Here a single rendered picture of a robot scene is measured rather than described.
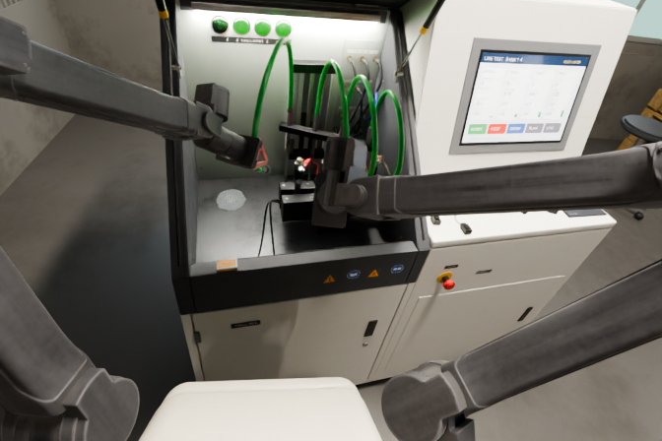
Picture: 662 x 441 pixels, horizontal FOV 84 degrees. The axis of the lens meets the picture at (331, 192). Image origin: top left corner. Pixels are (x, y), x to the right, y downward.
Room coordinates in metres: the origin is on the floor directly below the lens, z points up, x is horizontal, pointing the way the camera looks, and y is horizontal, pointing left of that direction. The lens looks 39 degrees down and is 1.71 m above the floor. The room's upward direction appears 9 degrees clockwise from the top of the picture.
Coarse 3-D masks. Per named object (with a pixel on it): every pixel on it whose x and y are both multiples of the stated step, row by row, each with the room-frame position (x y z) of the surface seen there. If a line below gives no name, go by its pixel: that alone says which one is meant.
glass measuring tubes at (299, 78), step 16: (304, 64) 1.12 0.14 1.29; (320, 64) 1.14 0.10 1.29; (304, 80) 1.13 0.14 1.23; (288, 96) 1.14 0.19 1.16; (304, 96) 1.13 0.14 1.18; (304, 112) 1.13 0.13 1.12; (320, 112) 1.17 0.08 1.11; (320, 128) 1.15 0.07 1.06; (304, 144) 1.15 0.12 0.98; (320, 144) 1.15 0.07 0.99
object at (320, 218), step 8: (320, 176) 0.56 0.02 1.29; (320, 184) 0.55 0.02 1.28; (312, 216) 0.51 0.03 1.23; (320, 216) 0.51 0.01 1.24; (328, 216) 0.51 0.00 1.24; (336, 216) 0.51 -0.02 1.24; (344, 216) 0.52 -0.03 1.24; (320, 224) 0.50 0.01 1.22; (328, 224) 0.50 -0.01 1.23; (336, 224) 0.50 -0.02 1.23; (344, 224) 0.51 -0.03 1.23
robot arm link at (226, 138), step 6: (216, 114) 0.62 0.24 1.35; (222, 126) 0.62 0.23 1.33; (222, 132) 0.60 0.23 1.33; (228, 132) 0.62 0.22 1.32; (222, 138) 0.59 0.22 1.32; (228, 138) 0.61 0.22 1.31; (198, 144) 0.57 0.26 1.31; (204, 144) 0.57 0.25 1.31; (210, 144) 0.57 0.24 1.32; (216, 144) 0.58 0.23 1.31; (222, 144) 0.59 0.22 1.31; (228, 144) 0.60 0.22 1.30; (210, 150) 0.58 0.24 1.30; (216, 150) 0.58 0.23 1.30; (222, 150) 0.59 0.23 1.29
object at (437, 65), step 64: (448, 0) 1.10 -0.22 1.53; (512, 0) 1.17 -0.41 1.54; (576, 0) 1.30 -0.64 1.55; (448, 64) 1.08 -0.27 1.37; (448, 128) 1.05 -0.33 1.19; (576, 128) 1.22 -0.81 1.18; (448, 256) 0.78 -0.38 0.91; (512, 256) 0.87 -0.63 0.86; (576, 256) 0.97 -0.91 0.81; (448, 320) 0.83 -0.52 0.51; (512, 320) 0.95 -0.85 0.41
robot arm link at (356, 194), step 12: (336, 144) 0.52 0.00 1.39; (348, 144) 0.52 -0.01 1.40; (360, 144) 0.52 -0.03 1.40; (324, 156) 0.52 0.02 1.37; (336, 156) 0.50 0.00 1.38; (348, 156) 0.50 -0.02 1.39; (360, 156) 0.51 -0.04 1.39; (324, 168) 0.50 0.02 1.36; (336, 168) 0.49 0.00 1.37; (348, 168) 0.48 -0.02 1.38; (360, 168) 0.49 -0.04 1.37; (348, 180) 0.46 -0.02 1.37; (336, 192) 0.44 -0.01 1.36; (348, 192) 0.42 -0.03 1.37; (360, 192) 0.41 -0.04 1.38; (336, 204) 0.42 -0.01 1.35; (348, 204) 0.41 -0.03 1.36; (360, 204) 0.41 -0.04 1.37
